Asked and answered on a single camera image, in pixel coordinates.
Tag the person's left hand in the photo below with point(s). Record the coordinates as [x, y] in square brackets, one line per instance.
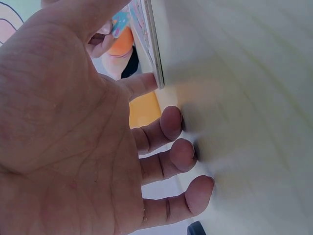
[61, 127]

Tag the yellow glossy object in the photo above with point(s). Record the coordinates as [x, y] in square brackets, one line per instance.
[143, 111]

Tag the colourful printed puzzle board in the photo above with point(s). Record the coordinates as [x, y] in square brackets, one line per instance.
[149, 36]

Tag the dark blue object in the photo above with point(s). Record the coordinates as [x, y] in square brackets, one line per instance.
[196, 228]

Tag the person's right fingers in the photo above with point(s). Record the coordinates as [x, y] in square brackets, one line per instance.
[100, 45]

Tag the person's right hand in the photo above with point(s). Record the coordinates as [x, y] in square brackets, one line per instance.
[99, 47]

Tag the orange round object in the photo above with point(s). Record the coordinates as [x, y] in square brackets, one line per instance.
[122, 42]

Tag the small blue patterned puzzle piece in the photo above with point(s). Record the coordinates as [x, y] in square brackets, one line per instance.
[121, 23]

